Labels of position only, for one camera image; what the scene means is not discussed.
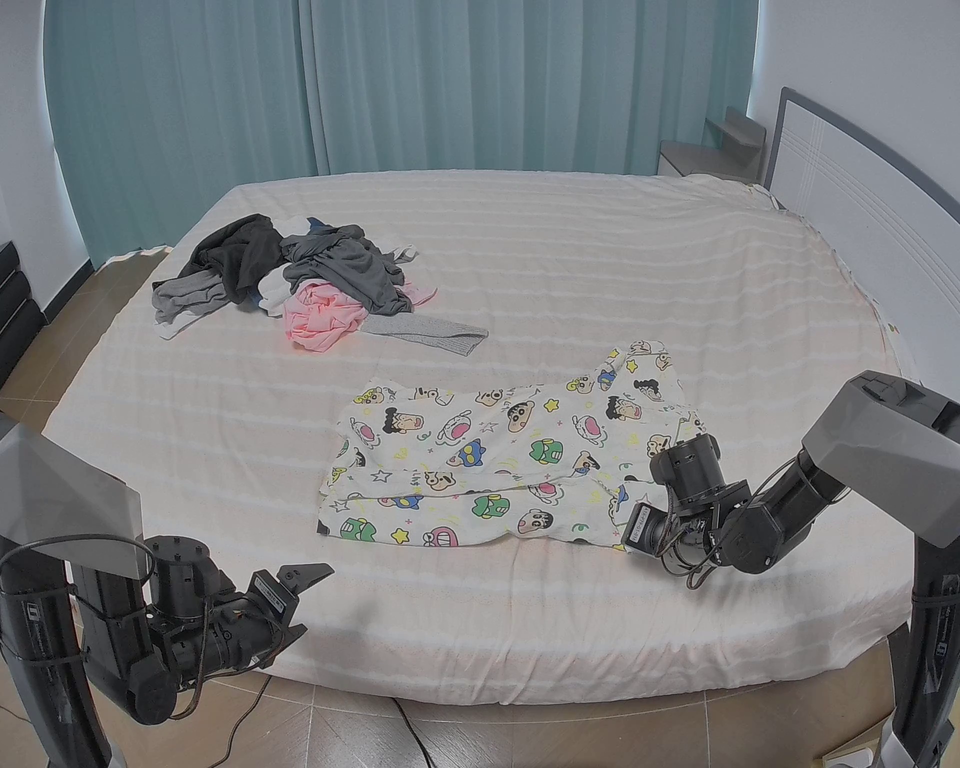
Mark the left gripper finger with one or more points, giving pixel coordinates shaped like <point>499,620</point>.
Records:
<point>289,641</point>
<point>300,581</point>

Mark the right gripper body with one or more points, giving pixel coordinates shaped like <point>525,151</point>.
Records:
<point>639,525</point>

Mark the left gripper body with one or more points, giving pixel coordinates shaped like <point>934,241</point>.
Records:
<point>266,600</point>

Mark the white printed pyjama top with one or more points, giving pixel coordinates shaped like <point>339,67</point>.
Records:
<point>487,457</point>

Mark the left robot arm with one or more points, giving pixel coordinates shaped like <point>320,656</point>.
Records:
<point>67,495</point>

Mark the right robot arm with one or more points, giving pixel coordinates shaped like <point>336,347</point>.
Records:
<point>877,450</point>

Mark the bed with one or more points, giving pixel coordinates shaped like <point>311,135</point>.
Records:
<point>562,247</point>

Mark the pile of clothes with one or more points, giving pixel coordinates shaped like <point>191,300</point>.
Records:
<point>337,277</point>

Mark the grey bedside table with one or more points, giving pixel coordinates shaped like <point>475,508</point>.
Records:
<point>705,154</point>

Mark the black cabinet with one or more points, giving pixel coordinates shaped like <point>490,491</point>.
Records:
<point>15,315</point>

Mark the blue-green curtain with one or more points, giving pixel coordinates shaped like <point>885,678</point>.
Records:
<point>180,112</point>
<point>525,75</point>

